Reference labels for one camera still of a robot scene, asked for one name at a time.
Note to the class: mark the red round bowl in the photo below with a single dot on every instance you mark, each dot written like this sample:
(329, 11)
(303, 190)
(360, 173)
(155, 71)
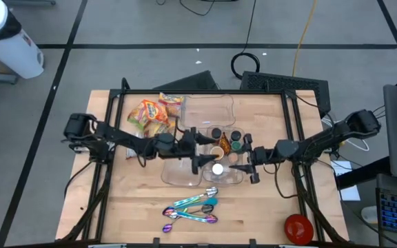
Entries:
(298, 229)

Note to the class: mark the yellow-red noodle packet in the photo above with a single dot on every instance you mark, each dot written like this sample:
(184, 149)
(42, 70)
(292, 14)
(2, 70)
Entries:
(171, 103)

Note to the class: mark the silver-red noodle packet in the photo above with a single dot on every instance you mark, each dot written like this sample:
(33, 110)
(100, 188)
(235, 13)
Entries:
(128, 155)

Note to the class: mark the black aluminium frame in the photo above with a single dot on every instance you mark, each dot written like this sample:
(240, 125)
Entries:
(219, 91)

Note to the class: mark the small clear plastic bin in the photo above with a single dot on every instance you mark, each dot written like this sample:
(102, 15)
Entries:
(233, 177)
(174, 175)

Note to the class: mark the green-lid spice jar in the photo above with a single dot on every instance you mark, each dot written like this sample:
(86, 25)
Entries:
(236, 146)

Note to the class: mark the white trash can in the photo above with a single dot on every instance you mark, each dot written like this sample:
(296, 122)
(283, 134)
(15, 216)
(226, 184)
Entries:
(9, 51)

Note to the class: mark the yellow-green noodle packet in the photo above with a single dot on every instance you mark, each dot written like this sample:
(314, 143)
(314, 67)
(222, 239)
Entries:
(135, 115)

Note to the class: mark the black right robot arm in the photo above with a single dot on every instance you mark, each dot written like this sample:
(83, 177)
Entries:
(322, 139)

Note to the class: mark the large clear plastic bin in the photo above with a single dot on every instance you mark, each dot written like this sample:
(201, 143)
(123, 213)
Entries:
(207, 110)

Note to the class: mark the orange instant noodle packet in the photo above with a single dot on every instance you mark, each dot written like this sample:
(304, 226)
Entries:
(150, 110)

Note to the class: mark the black metal bar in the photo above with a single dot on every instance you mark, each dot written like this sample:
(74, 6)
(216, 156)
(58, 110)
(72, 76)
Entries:
(364, 172)

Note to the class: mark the white-lid spice jar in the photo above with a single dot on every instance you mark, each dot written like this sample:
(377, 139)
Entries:
(217, 168)

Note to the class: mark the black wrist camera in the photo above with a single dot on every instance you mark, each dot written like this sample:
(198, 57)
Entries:
(262, 155)
(184, 144)

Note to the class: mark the small cork-lid jar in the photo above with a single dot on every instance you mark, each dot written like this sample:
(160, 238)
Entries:
(233, 157)

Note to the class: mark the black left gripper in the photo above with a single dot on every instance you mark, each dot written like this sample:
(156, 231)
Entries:
(195, 151)

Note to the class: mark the white paper sheet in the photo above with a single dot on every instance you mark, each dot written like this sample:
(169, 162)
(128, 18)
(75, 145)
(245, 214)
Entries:
(345, 179)

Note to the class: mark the black flat panel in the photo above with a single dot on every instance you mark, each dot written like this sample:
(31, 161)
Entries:
(188, 82)

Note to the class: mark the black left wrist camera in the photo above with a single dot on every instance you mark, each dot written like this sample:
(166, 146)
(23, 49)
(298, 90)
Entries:
(184, 144)

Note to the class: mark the white computer mouse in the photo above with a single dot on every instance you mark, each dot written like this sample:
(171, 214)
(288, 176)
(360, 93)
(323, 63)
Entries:
(369, 214)

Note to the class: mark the dark grey metal spoon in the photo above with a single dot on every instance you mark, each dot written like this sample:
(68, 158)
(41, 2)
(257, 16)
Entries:
(207, 208)

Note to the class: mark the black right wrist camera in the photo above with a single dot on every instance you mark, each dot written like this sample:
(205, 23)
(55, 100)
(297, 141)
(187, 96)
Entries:
(262, 155)

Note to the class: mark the orange-brown seasoning packet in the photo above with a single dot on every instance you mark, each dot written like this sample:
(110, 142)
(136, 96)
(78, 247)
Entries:
(224, 143)

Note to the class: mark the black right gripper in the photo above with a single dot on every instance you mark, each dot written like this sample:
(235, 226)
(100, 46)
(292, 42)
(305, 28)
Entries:
(262, 155)

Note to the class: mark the iridescent purple spoon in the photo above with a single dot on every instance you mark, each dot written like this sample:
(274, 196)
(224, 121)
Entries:
(167, 211)

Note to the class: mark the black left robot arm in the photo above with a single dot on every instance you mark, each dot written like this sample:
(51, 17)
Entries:
(115, 136)

